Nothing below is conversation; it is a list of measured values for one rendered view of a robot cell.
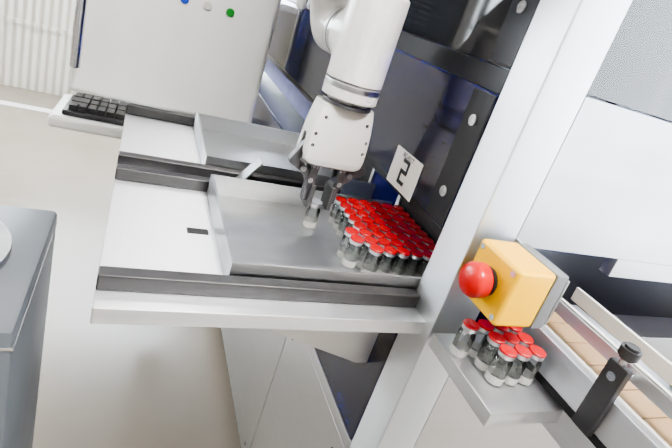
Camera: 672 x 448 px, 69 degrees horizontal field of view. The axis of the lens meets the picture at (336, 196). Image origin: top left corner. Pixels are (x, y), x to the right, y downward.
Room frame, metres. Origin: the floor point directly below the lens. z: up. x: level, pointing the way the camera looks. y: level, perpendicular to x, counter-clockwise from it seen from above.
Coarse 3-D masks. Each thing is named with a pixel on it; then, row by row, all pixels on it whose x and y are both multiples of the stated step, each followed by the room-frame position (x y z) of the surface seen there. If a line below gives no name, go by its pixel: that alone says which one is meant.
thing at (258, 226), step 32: (224, 192) 0.74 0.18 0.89; (256, 192) 0.77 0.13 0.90; (288, 192) 0.79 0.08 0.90; (320, 192) 0.81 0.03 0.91; (224, 224) 0.58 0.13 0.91; (256, 224) 0.68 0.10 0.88; (288, 224) 0.72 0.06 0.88; (320, 224) 0.75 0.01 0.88; (224, 256) 0.54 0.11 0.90; (256, 256) 0.59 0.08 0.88; (288, 256) 0.62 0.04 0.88; (320, 256) 0.65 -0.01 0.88; (416, 288) 0.61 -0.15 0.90
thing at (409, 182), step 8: (400, 152) 0.76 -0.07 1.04; (408, 152) 0.74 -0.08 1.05; (400, 160) 0.75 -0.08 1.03; (408, 160) 0.73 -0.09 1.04; (416, 160) 0.71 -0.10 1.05; (392, 168) 0.76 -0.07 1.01; (400, 168) 0.74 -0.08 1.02; (416, 168) 0.70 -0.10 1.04; (392, 176) 0.75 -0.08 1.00; (400, 176) 0.73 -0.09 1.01; (408, 176) 0.71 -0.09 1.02; (416, 176) 0.70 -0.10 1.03; (392, 184) 0.75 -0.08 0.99; (408, 184) 0.71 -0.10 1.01; (400, 192) 0.72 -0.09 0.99; (408, 192) 0.70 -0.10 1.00; (408, 200) 0.69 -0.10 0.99
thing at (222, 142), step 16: (208, 128) 1.05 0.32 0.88; (224, 128) 1.07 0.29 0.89; (240, 128) 1.08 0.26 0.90; (256, 128) 1.10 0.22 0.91; (272, 128) 1.11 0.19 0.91; (208, 144) 0.96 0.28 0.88; (224, 144) 0.99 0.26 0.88; (240, 144) 1.02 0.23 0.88; (256, 144) 1.06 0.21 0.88; (272, 144) 1.10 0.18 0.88; (288, 144) 1.13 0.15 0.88; (208, 160) 0.81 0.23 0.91; (224, 160) 0.82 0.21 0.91; (240, 160) 0.93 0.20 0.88; (272, 160) 0.99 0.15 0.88; (288, 176) 0.87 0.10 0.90; (320, 176) 0.90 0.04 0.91; (352, 192) 0.93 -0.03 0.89; (368, 192) 0.95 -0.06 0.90
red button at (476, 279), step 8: (472, 264) 0.49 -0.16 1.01; (480, 264) 0.49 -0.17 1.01; (464, 272) 0.49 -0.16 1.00; (472, 272) 0.49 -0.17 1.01; (480, 272) 0.48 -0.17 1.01; (488, 272) 0.49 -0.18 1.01; (464, 280) 0.49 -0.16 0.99; (472, 280) 0.48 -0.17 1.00; (480, 280) 0.48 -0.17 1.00; (488, 280) 0.48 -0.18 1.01; (464, 288) 0.49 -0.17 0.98; (472, 288) 0.48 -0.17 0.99; (480, 288) 0.47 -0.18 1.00; (488, 288) 0.48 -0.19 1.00; (472, 296) 0.48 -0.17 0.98; (480, 296) 0.48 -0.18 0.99
